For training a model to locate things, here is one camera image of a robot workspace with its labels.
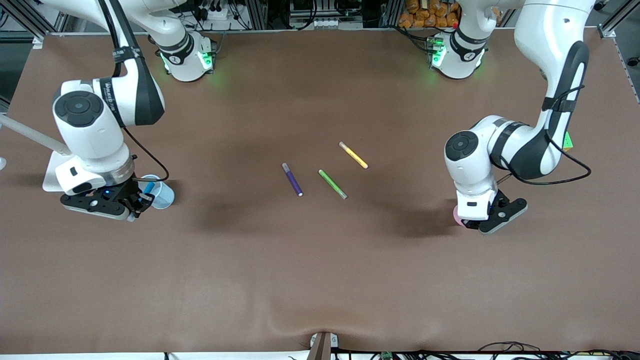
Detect yellow marker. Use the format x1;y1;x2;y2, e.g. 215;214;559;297
339;141;369;170

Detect white power strip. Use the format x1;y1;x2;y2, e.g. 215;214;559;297
192;6;242;32

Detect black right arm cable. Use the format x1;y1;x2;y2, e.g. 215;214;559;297
122;127;170;182

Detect purple marker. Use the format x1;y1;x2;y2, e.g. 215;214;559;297
281;162;304;197

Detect light blue mesh cup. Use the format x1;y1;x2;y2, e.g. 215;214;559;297
140;174;176;210

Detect orange snack bags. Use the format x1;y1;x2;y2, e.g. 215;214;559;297
398;0;459;29

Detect white connector strip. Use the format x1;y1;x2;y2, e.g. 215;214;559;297
290;17;364;30

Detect aluminium frame post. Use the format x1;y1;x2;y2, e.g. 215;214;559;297
597;0;640;39
0;0;76;49

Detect green marker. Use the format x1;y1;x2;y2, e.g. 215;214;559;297
318;169;348;200

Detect white stand with rod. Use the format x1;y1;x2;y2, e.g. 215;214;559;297
0;114;71;193

